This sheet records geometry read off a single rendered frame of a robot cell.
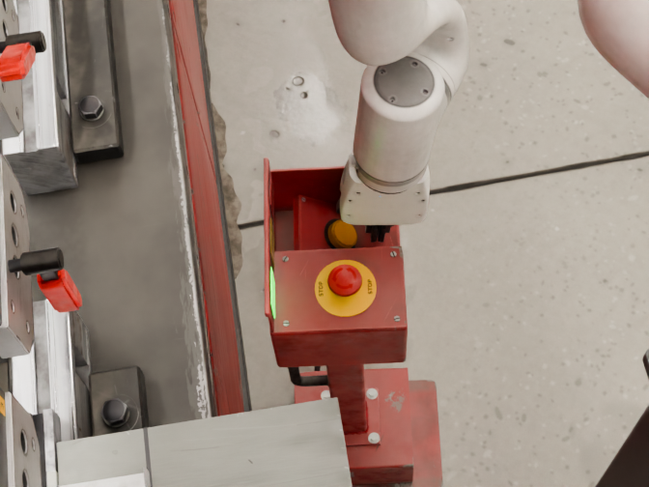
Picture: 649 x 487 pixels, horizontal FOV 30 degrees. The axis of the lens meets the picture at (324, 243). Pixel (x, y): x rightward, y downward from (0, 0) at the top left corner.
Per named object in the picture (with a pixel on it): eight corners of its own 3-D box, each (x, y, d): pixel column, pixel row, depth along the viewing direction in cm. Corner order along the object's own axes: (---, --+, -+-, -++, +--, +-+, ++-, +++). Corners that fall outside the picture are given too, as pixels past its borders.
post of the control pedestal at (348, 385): (366, 433, 200) (361, 310, 151) (334, 434, 200) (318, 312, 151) (365, 401, 202) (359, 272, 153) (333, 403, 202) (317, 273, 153)
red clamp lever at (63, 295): (88, 312, 99) (59, 264, 90) (39, 320, 99) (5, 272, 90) (87, 293, 100) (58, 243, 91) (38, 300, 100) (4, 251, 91)
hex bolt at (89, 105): (104, 119, 136) (101, 112, 135) (81, 123, 136) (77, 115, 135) (102, 100, 137) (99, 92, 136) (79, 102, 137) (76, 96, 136)
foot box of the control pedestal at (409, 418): (442, 490, 207) (446, 472, 196) (299, 496, 208) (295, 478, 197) (435, 381, 216) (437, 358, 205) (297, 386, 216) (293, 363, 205)
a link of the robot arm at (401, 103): (379, 98, 132) (339, 160, 129) (389, 27, 121) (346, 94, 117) (446, 130, 131) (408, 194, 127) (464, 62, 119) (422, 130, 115)
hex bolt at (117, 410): (130, 424, 120) (127, 420, 119) (103, 429, 120) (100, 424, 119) (128, 399, 121) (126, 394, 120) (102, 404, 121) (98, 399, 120)
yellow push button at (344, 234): (349, 256, 150) (358, 249, 148) (324, 249, 148) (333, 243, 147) (348, 229, 152) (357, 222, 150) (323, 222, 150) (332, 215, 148)
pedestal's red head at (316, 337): (406, 363, 148) (409, 307, 131) (277, 368, 148) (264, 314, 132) (397, 218, 156) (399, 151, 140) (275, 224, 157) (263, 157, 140)
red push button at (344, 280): (363, 304, 139) (362, 293, 136) (328, 306, 139) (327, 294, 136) (361, 273, 141) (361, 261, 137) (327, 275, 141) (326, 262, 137)
